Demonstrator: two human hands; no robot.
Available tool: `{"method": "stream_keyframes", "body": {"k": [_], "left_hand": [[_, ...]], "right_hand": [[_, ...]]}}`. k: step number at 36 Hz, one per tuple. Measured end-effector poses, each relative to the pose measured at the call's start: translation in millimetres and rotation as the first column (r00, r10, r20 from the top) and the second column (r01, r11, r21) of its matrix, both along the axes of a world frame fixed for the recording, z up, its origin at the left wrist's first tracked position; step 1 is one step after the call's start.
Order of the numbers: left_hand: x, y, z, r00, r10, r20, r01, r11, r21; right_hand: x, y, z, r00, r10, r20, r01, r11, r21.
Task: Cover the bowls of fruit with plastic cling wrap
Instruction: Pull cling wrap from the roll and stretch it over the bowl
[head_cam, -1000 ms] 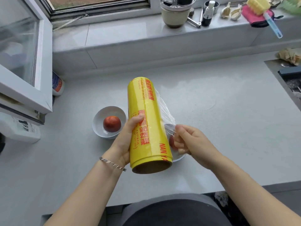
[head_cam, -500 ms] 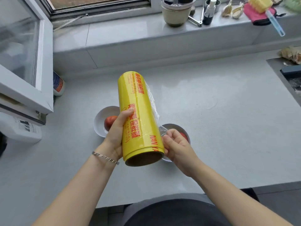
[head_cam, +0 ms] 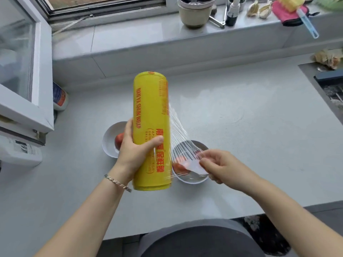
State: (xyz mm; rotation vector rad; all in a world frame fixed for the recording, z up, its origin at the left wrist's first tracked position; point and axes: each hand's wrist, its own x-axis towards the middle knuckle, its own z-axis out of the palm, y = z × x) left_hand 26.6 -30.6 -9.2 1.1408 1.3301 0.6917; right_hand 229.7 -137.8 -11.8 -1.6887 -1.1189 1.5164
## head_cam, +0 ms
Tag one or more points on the person's right hand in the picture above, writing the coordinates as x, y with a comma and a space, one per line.
230, 171

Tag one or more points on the person's left hand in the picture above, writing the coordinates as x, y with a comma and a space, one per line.
131, 157

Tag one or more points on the white bowl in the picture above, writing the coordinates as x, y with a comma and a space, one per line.
108, 136
193, 179

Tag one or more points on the clear cling film sheet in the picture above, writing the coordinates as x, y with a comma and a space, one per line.
182, 141

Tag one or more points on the yellow plastic wrap roll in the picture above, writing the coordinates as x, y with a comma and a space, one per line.
150, 104

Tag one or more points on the person's left forearm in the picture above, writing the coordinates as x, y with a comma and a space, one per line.
85, 222

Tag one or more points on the person's right forearm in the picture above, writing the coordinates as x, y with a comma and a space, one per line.
294, 224

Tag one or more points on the grey shirt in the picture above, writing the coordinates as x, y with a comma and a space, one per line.
198, 230

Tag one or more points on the white bottle blue orange label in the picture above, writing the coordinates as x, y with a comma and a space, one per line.
60, 97

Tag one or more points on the white appliance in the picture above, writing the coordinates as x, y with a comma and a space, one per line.
18, 153

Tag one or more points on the white open window sash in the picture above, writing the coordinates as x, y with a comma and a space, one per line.
44, 77

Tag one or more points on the steel sink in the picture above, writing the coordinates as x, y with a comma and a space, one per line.
308, 70

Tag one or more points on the dark blue sink tray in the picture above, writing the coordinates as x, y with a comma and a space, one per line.
329, 76

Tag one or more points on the dry brown husk scraps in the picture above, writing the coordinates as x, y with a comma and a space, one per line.
327, 60

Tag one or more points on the metal kitchen tool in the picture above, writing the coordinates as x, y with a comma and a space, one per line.
218, 23

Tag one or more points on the black spray bottle white cap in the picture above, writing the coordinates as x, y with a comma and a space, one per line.
231, 18

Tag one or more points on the beige ceramic pot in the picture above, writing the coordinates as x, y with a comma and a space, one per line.
195, 16

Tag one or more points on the garlic bulb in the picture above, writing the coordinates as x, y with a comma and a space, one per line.
265, 11
253, 9

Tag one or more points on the pink cloth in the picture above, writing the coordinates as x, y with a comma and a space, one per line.
284, 16

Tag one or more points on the small dark round jar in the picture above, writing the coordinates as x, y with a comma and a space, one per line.
243, 2

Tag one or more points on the green plastic basket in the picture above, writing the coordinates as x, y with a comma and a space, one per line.
329, 3

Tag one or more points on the white fixed window frame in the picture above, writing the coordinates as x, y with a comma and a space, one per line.
107, 13

